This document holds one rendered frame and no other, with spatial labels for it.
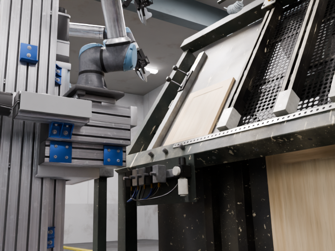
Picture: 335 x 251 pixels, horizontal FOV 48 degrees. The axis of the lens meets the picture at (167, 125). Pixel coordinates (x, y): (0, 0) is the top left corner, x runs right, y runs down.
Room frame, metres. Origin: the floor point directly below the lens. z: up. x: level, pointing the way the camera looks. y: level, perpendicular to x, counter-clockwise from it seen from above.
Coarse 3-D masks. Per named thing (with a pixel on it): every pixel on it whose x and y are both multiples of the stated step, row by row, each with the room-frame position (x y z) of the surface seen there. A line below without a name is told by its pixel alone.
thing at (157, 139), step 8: (200, 56) 2.56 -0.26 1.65; (200, 64) 2.55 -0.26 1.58; (192, 72) 2.50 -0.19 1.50; (192, 80) 2.49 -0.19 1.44; (184, 88) 2.44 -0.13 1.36; (176, 96) 2.45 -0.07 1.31; (184, 96) 2.44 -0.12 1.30; (176, 104) 2.39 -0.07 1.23; (168, 112) 2.38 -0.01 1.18; (176, 112) 2.39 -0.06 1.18; (168, 120) 2.34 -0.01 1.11; (160, 128) 2.33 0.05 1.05; (160, 136) 2.30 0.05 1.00; (152, 144) 2.28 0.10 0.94
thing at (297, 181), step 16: (272, 160) 1.79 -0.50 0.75; (288, 160) 1.72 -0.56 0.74; (304, 160) 1.66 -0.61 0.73; (320, 160) 1.61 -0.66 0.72; (272, 176) 1.80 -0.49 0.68; (288, 176) 1.73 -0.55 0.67; (304, 176) 1.67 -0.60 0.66; (320, 176) 1.62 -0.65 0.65; (272, 192) 1.80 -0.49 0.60; (288, 192) 1.74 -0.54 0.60; (304, 192) 1.68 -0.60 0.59; (320, 192) 1.62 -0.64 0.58; (272, 208) 1.81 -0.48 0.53; (288, 208) 1.75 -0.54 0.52; (304, 208) 1.69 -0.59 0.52; (320, 208) 1.63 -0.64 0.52; (272, 224) 1.82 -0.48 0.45; (288, 224) 1.75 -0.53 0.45; (304, 224) 1.69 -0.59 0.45; (320, 224) 1.64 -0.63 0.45; (288, 240) 1.76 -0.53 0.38; (304, 240) 1.70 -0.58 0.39; (320, 240) 1.64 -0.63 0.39
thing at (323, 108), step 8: (304, 112) 1.43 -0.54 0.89; (312, 112) 1.40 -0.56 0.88; (320, 112) 1.37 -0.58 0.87; (272, 120) 1.54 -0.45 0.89; (280, 120) 1.51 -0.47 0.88; (288, 120) 1.48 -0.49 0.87; (240, 128) 1.67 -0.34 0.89; (248, 128) 1.63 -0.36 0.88; (208, 136) 1.83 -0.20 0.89; (216, 136) 1.78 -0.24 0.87; (176, 144) 2.02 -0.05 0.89; (184, 144) 1.96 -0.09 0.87
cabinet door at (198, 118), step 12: (216, 84) 2.18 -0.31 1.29; (228, 84) 2.07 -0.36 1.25; (192, 96) 2.32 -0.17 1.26; (204, 96) 2.21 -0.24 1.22; (216, 96) 2.10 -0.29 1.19; (192, 108) 2.23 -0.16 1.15; (204, 108) 2.12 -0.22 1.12; (216, 108) 2.01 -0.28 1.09; (180, 120) 2.24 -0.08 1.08; (192, 120) 2.14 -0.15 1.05; (204, 120) 2.04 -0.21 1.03; (216, 120) 1.97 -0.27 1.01; (180, 132) 2.16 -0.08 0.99; (192, 132) 2.05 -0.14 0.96; (204, 132) 1.96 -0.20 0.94; (168, 144) 2.17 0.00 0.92
